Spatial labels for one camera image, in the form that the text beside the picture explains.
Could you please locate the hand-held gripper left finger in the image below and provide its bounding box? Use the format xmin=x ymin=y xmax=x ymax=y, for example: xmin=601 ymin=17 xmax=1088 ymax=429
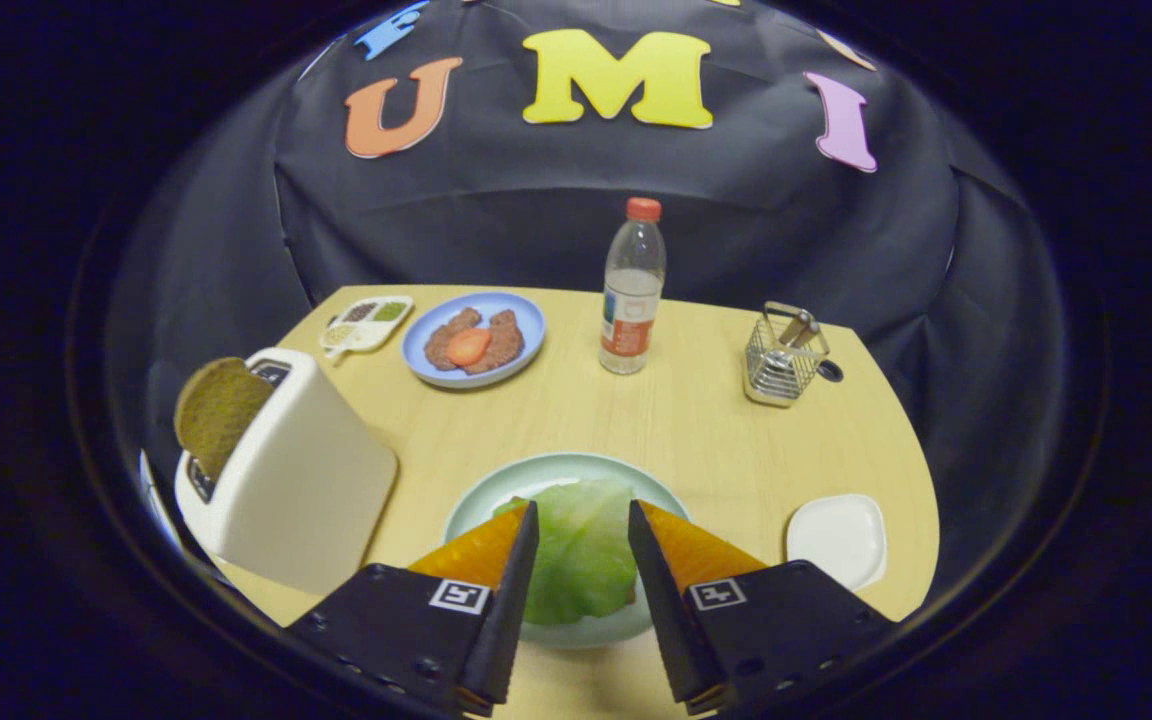
xmin=284 ymin=499 xmax=542 ymax=718

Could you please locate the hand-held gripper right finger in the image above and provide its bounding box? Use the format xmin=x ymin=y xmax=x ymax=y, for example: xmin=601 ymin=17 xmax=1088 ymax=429
xmin=627 ymin=499 xmax=899 ymax=716

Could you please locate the green lettuce leaf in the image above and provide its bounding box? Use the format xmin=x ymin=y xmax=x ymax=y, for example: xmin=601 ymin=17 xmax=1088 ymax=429
xmin=493 ymin=478 xmax=639 ymax=627

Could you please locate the thick bread slice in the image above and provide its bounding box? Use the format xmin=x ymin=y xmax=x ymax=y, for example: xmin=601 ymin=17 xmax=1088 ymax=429
xmin=174 ymin=357 xmax=275 ymax=481

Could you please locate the pale green round plate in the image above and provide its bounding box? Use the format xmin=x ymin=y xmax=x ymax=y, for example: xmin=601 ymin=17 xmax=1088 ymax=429
xmin=442 ymin=452 xmax=692 ymax=649

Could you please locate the small white square plate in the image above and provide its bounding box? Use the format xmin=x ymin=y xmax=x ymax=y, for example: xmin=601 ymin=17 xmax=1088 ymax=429
xmin=786 ymin=493 xmax=888 ymax=592

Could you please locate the white toaster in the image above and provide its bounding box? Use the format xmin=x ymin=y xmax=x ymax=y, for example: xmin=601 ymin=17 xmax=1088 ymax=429
xmin=174 ymin=347 xmax=399 ymax=597

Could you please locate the red tomato slice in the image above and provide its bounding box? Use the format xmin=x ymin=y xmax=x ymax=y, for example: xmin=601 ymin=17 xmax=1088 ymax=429
xmin=446 ymin=327 xmax=493 ymax=367

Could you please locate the brown meat patty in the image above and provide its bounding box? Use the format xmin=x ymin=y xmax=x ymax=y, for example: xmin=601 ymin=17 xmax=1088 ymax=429
xmin=424 ymin=307 xmax=483 ymax=372
xmin=464 ymin=309 xmax=525 ymax=375

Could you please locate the blue round plate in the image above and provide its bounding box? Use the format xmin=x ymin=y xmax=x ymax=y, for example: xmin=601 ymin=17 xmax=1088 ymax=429
xmin=401 ymin=291 xmax=546 ymax=389

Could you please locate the clear red-capped water bottle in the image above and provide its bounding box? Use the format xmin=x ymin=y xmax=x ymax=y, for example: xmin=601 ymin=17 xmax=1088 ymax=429
xmin=599 ymin=197 xmax=667 ymax=376

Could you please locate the white seasoning tray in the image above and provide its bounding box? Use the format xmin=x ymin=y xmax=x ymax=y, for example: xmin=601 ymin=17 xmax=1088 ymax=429
xmin=319 ymin=295 xmax=415 ymax=361

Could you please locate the black backdrop cloth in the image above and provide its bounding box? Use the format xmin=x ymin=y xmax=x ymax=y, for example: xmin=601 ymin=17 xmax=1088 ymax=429
xmin=106 ymin=0 xmax=1067 ymax=601

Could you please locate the metal wire cutlery basket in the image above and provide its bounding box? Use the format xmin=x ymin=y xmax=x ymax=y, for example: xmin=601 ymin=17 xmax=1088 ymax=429
xmin=743 ymin=301 xmax=830 ymax=408

